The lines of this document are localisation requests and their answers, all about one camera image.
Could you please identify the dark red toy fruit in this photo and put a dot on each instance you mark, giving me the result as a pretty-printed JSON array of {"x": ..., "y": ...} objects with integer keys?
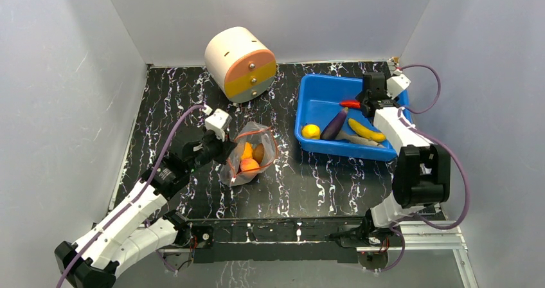
[{"x": 258, "y": 153}]

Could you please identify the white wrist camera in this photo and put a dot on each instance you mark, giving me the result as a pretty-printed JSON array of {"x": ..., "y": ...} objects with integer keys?
[
  {"x": 397, "y": 83},
  {"x": 218, "y": 122}
]

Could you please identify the orange toy lemon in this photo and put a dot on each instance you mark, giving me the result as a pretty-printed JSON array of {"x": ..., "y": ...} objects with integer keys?
[{"x": 247, "y": 151}]

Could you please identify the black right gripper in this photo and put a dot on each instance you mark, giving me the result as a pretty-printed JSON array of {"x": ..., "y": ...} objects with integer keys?
[{"x": 368, "y": 105}]

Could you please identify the yellow toy banana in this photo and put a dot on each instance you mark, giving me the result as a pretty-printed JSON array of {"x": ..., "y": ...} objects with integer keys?
[{"x": 365, "y": 132}]

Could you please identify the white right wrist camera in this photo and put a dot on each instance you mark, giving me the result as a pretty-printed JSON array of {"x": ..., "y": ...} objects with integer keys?
[{"x": 397, "y": 83}]

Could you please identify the cylindrical wooden drawer box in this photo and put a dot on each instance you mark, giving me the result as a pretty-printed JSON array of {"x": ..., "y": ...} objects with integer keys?
[{"x": 241, "y": 65}]

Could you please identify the purple toy eggplant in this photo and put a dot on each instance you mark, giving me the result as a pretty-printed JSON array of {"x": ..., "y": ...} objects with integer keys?
[{"x": 335, "y": 125}]

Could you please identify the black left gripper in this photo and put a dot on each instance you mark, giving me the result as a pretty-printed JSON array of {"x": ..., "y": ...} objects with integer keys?
[{"x": 225, "y": 147}]

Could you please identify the grey toy fish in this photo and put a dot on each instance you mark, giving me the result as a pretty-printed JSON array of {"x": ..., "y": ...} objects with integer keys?
[{"x": 357, "y": 140}]

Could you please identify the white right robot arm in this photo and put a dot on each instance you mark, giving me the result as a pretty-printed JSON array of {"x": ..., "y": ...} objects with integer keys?
[{"x": 422, "y": 174}]

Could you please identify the yellow toy pear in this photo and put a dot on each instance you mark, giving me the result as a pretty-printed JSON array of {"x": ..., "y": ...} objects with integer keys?
[{"x": 311, "y": 131}]

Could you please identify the orange-red toy peach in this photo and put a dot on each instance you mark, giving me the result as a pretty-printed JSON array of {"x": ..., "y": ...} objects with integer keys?
[{"x": 249, "y": 167}]

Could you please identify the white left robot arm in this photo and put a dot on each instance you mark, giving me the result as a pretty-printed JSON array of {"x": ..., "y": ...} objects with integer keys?
[{"x": 99, "y": 257}]

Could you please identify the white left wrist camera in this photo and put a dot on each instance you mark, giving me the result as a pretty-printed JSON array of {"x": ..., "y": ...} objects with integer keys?
[{"x": 218, "y": 122}]

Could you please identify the blue plastic bin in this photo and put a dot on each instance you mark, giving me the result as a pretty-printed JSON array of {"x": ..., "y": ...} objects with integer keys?
[{"x": 319, "y": 102}]

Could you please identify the clear orange-zip bag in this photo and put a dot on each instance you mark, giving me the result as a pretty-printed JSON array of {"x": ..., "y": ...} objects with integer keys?
[{"x": 254, "y": 133}]

